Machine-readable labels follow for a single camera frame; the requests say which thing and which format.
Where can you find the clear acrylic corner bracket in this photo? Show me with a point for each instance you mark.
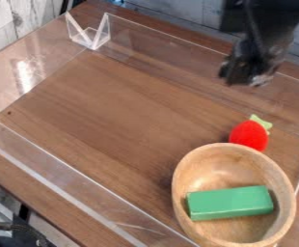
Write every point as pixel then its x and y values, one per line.
pixel 90 37

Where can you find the clear acrylic front wall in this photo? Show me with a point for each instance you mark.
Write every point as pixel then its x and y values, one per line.
pixel 85 209

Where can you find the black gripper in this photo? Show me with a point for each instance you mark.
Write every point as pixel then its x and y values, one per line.
pixel 268 23

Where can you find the black metal clamp stand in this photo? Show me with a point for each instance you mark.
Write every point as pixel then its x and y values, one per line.
pixel 18 234

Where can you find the green rectangular block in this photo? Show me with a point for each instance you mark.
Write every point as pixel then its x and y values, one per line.
pixel 229 203

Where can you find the brown wooden bowl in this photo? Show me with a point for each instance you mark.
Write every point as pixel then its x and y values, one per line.
pixel 222 166

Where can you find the red plush strawberry toy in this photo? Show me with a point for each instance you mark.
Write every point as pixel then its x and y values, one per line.
pixel 252 133

